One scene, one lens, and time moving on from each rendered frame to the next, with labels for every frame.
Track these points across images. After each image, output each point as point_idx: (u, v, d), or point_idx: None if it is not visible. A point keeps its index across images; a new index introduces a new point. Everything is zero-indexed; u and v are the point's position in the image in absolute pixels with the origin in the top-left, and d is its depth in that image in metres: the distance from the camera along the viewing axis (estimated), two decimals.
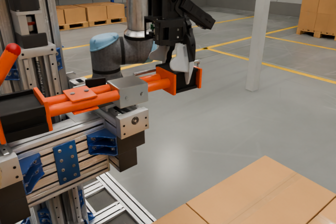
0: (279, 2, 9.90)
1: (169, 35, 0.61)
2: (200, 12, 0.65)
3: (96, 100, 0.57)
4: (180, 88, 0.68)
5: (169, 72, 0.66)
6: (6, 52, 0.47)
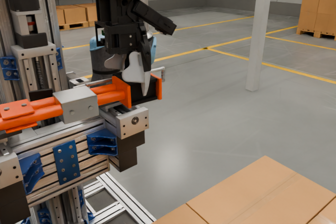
0: (279, 2, 9.90)
1: (119, 43, 0.55)
2: (157, 16, 0.59)
3: (33, 116, 0.51)
4: (137, 100, 0.62)
5: (123, 83, 0.59)
6: None
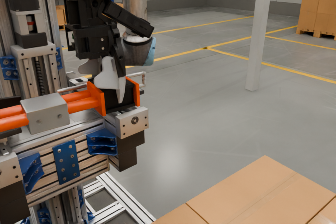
0: (279, 2, 9.90)
1: (90, 47, 0.51)
2: (132, 18, 0.55)
3: None
4: (113, 108, 0.58)
5: (97, 90, 0.56)
6: None
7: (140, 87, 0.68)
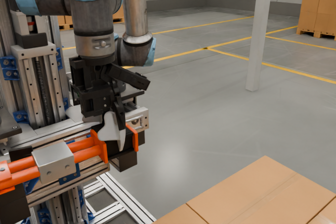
0: (279, 2, 9.90)
1: (94, 106, 0.58)
2: (130, 76, 0.62)
3: (11, 181, 0.53)
4: (114, 154, 0.65)
5: (100, 140, 0.62)
6: None
7: (138, 128, 0.75)
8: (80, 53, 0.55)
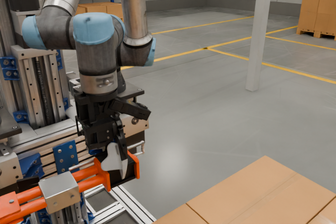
0: (279, 2, 9.90)
1: (97, 139, 0.61)
2: (132, 108, 0.65)
3: (19, 214, 0.57)
4: (117, 182, 0.68)
5: (103, 170, 0.65)
6: None
7: (139, 154, 0.78)
8: (85, 90, 0.58)
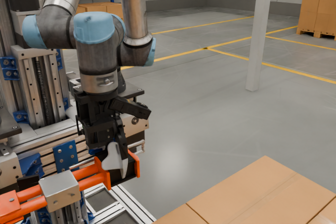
0: (279, 2, 9.90)
1: (98, 138, 0.61)
2: (132, 108, 0.65)
3: (20, 212, 0.56)
4: (117, 180, 0.68)
5: None
6: None
7: (140, 153, 0.78)
8: (85, 89, 0.58)
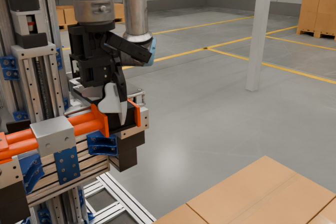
0: (279, 2, 9.90)
1: (94, 76, 0.56)
2: (131, 46, 0.60)
3: (8, 152, 0.51)
4: (116, 128, 0.63)
5: (101, 113, 0.60)
6: None
7: (140, 105, 0.72)
8: (79, 18, 0.53)
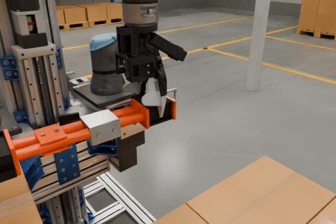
0: (279, 2, 9.90)
1: (139, 72, 0.62)
2: (170, 46, 0.66)
3: (66, 141, 0.57)
4: (154, 121, 0.69)
5: (142, 107, 0.66)
6: None
7: None
8: (128, 20, 0.59)
